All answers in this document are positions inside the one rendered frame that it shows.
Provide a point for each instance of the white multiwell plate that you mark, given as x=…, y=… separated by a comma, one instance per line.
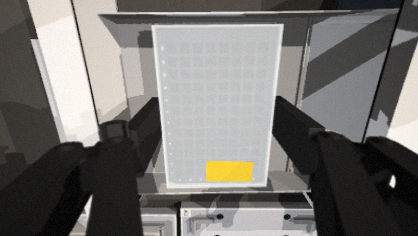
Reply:
x=80, y=231

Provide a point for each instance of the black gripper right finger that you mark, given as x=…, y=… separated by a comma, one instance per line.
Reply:
x=345, y=200

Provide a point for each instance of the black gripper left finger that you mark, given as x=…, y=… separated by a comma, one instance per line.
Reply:
x=34, y=203

